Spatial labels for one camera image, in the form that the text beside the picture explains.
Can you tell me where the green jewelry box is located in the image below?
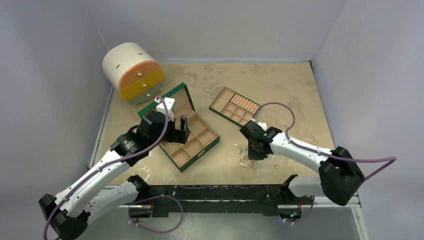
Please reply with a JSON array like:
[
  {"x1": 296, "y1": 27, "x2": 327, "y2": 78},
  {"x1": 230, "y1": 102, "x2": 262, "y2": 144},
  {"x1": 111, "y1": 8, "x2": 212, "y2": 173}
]
[{"x1": 158, "y1": 83, "x2": 220, "y2": 173}]

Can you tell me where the green removable jewelry tray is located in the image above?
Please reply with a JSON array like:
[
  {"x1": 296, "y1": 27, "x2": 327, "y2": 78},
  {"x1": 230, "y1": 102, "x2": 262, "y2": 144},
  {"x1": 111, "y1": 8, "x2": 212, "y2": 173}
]
[{"x1": 209, "y1": 87, "x2": 260, "y2": 128}]

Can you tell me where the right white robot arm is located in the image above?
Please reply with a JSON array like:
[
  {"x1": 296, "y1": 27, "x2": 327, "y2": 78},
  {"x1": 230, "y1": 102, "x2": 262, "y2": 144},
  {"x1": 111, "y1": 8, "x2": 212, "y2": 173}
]
[{"x1": 239, "y1": 120, "x2": 365, "y2": 206}]

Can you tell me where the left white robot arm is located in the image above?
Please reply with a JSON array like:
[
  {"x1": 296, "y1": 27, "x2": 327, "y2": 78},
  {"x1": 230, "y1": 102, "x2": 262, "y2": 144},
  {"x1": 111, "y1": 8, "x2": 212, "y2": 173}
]
[{"x1": 38, "y1": 110, "x2": 191, "y2": 240}]

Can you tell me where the round three-drawer jewelry cabinet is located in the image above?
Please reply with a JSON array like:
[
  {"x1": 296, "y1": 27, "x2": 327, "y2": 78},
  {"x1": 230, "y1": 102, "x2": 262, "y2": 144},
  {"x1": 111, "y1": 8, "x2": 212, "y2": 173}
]
[{"x1": 102, "y1": 42, "x2": 165, "y2": 105}]

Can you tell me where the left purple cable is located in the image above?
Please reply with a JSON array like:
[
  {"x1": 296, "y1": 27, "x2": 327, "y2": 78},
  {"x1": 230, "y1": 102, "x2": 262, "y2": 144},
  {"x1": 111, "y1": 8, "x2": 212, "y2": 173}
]
[{"x1": 43, "y1": 96, "x2": 170, "y2": 240}]

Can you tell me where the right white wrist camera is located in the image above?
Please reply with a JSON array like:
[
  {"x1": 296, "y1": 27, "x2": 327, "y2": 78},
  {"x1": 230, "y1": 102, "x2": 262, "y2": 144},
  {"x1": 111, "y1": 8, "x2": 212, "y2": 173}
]
[{"x1": 252, "y1": 119, "x2": 268, "y2": 131}]

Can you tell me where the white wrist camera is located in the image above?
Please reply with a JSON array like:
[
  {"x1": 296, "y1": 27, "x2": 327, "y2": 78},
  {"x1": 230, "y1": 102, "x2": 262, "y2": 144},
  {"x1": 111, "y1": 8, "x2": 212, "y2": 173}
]
[
  {"x1": 252, "y1": 119, "x2": 268, "y2": 131},
  {"x1": 155, "y1": 96, "x2": 176, "y2": 121}
]

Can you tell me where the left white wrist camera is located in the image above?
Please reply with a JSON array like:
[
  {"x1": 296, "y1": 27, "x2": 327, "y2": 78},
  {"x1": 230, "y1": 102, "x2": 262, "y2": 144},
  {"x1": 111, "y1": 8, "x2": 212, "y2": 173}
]
[{"x1": 155, "y1": 96, "x2": 176, "y2": 121}]

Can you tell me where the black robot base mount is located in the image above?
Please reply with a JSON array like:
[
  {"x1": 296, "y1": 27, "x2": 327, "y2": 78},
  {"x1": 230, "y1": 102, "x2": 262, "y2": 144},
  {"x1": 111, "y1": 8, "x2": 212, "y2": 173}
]
[{"x1": 127, "y1": 175, "x2": 313, "y2": 219}]

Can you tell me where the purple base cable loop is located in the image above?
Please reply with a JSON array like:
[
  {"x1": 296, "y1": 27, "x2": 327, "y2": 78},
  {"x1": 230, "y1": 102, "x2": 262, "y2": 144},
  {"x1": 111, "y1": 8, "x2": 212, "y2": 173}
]
[{"x1": 128, "y1": 194, "x2": 185, "y2": 234}]

